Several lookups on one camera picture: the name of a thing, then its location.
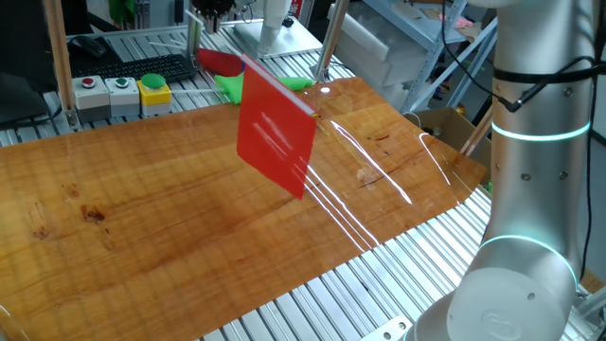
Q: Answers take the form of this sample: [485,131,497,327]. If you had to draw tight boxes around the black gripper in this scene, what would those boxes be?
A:
[190,0,237,35]

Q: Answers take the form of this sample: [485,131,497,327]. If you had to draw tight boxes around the red flag with white stick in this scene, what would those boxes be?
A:
[183,8,319,201]

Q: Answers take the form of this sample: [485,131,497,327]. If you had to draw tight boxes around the red and blue flag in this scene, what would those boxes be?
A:
[196,46,246,78]

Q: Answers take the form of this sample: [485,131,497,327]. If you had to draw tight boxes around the green cloth on rollers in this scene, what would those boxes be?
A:
[170,70,314,105]

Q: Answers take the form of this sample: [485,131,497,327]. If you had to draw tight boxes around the black keyboard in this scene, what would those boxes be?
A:
[70,53,199,85]

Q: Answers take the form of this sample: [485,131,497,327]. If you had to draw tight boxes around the hanging green cloth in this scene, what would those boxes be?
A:
[107,0,137,27]

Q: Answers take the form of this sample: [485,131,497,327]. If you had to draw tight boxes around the yellow box green mushroom button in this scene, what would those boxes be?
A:
[136,73,172,117]

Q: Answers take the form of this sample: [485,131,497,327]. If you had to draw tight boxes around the grey box with green button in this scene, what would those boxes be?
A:
[103,76,142,118]

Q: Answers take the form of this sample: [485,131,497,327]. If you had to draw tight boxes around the black computer mouse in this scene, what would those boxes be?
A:
[69,35,108,59]

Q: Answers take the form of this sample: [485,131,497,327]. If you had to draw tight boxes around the grey box with red button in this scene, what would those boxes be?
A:
[71,75,112,123]

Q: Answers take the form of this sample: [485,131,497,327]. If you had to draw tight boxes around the white foam sheets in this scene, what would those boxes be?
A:
[327,3,430,89]

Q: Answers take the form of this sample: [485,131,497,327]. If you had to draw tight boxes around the black monitor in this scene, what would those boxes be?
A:
[0,0,65,127]

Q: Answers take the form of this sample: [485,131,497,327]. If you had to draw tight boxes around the wood grain table mat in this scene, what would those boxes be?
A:
[0,78,489,341]

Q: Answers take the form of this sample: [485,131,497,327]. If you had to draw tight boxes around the pink paper sheet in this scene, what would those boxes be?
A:
[436,12,474,30]

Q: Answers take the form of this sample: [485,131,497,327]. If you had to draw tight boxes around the brown cardboard box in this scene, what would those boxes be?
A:
[406,106,494,187]

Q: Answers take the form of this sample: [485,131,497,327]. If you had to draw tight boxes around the upright aluminium post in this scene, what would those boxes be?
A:
[186,0,205,67]

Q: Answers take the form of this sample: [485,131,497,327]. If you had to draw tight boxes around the shiny silver metal post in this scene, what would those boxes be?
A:
[310,0,352,82]

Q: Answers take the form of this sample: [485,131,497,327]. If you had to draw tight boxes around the copper coloured frame post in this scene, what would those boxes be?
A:
[42,0,80,130]
[459,106,494,157]

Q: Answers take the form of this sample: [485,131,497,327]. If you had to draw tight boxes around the black monitor cable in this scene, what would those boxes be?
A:
[0,104,65,132]

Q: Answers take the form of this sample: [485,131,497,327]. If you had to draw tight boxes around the white metal shelf frame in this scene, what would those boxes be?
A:
[362,0,501,115]

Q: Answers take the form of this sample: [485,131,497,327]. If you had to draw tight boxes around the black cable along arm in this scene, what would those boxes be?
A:
[439,0,606,285]

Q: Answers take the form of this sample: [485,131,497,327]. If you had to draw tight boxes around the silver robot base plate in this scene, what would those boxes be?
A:
[359,315,414,341]

